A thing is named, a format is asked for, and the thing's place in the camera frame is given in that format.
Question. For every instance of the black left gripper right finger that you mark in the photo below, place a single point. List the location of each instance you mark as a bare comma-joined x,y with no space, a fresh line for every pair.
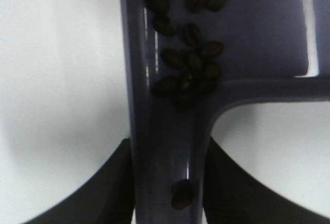
231,195

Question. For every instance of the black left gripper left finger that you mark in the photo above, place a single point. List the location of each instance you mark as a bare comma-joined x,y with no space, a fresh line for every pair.
107,197

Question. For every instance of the pile of coffee beans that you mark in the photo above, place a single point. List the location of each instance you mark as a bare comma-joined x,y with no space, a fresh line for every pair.
180,45

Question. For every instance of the purple plastic dustpan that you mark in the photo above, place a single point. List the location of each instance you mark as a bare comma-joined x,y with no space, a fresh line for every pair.
274,51

